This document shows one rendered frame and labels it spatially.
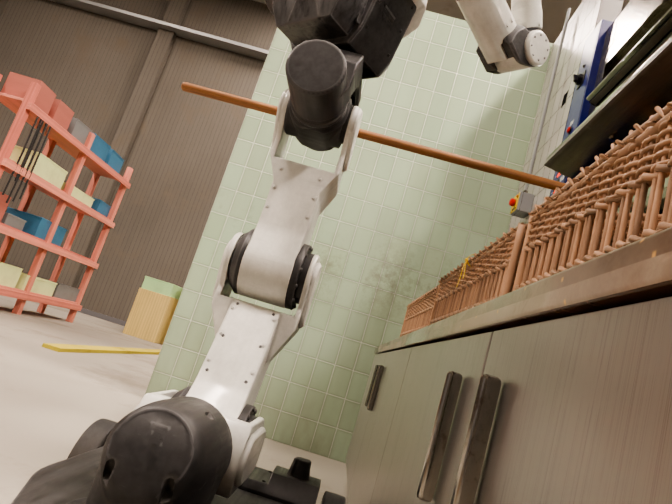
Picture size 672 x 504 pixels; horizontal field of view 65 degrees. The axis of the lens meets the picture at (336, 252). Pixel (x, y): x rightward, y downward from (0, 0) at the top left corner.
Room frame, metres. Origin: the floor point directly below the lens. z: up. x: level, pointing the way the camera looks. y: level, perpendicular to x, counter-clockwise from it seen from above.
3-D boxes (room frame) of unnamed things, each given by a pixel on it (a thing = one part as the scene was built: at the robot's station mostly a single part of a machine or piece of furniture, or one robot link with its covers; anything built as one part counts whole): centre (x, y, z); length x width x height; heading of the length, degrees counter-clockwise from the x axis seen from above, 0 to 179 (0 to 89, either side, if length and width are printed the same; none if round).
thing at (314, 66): (1.03, 0.12, 1.00); 0.28 x 0.13 x 0.18; 176
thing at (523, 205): (2.48, -0.81, 1.46); 0.10 x 0.07 x 0.10; 176
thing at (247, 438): (0.98, 0.13, 0.28); 0.21 x 0.20 x 0.13; 176
